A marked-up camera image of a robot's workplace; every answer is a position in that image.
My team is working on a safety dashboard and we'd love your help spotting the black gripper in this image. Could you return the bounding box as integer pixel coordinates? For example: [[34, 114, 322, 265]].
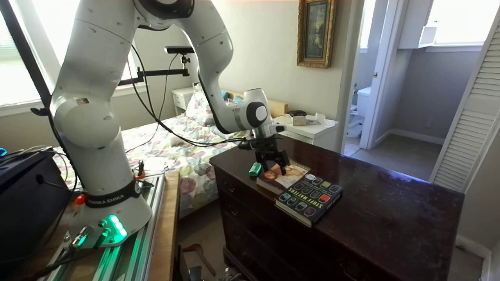
[[253, 135, 289, 167]]

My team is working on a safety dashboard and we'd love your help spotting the paperback book with portrait cover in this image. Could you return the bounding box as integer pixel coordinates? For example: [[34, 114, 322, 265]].
[[256, 160, 309, 193]]

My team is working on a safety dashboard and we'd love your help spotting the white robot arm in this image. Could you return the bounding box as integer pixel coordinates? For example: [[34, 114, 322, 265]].
[[50, 0, 289, 248]]

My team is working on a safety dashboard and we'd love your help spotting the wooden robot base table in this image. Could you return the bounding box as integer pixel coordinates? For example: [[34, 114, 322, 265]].
[[34, 171, 180, 281]]

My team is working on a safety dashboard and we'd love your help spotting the black Stuff Matters book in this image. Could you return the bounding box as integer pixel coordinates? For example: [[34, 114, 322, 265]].
[[275, 173, 344, 228]]

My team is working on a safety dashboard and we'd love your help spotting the white nightstand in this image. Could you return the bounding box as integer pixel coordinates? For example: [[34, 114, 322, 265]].
[[278, 115, 338, 151]]

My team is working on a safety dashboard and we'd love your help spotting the dark wooden dresser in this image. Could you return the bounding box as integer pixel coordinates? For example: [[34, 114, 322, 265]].
[[211, 135, 464, 281]]

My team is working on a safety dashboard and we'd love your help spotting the floral pillow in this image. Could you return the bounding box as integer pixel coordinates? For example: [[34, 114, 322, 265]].
[[186, 89, 214, 125]]

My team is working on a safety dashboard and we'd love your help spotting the floral quilt bed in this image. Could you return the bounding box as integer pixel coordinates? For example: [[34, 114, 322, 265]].
[[59, 114, 244, 215]]

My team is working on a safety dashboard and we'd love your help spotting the gold framed painting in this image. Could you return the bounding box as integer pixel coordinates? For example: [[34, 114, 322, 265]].
[[297, 0, 336, 68]]

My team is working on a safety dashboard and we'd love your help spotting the white louvered closet door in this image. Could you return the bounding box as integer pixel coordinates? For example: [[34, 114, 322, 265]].
[[431, 9, 500, 192]]

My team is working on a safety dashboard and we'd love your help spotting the black equipment case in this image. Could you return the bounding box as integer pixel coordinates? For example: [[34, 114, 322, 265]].
[[0, 148, 70, 263]]

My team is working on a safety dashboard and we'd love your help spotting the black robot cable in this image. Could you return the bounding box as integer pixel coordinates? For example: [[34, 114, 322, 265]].
[[127, 43, 247, 146]]

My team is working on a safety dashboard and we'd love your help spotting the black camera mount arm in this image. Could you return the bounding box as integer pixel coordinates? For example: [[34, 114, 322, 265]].
[[119, 46, 195, 86]]

